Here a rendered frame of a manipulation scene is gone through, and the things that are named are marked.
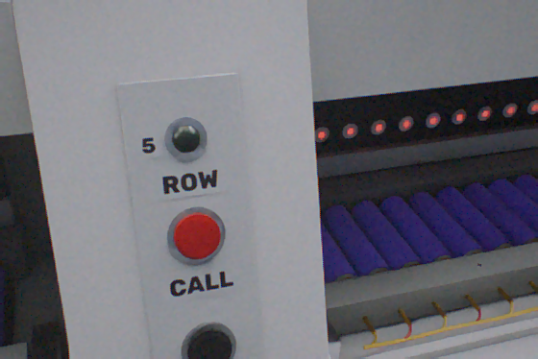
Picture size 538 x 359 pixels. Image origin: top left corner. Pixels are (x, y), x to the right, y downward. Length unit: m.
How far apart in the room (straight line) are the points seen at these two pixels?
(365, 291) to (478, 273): 0.07
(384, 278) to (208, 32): 0.18
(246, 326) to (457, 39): 0.14
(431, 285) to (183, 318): 0.16
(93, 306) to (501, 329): 0.22
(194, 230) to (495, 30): 0.14
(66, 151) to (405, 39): 0.13
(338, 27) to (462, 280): 0.17
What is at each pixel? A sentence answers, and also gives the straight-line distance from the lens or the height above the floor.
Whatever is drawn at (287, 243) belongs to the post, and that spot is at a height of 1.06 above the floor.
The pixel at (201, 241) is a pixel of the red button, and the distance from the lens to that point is 0.21.
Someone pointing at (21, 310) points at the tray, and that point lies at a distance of 0.37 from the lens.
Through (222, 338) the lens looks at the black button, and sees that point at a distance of 0.23.
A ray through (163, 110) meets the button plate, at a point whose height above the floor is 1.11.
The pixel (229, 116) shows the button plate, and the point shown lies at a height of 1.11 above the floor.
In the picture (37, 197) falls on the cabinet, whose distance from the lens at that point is 0.42.
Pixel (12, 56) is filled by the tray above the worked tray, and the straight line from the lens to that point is 0.21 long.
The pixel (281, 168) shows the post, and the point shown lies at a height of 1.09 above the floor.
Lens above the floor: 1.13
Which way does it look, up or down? 13 degrees down
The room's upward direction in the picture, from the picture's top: 5 degrees counter-clockwise
